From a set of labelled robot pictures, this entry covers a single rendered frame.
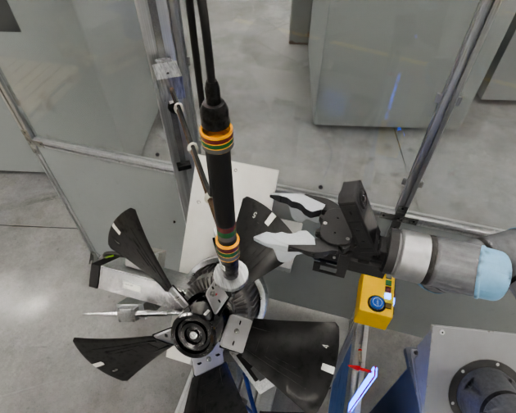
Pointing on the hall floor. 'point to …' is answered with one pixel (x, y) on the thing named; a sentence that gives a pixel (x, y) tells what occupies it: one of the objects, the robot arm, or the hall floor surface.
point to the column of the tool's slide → (184, 180)
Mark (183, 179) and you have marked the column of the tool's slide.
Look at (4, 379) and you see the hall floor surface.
